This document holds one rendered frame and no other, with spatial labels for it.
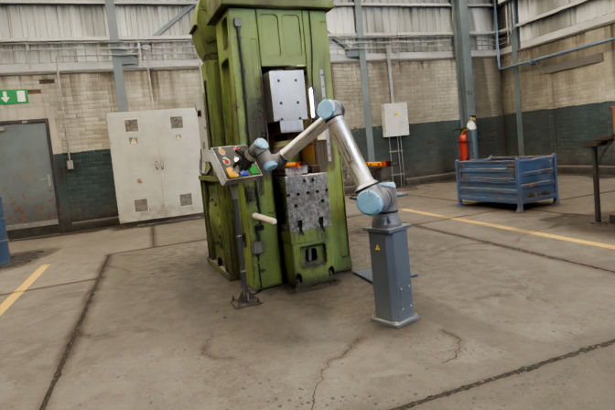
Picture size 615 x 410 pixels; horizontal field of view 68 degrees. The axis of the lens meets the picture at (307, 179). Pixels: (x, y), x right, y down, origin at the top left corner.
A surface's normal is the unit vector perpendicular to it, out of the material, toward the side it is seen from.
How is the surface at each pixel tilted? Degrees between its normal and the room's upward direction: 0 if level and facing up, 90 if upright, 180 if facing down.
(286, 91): 90
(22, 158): 90
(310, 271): 89
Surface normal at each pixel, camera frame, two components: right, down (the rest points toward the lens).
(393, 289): -0.10, 0.07
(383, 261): -0.77, 0.12
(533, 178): 0.42, 0.02
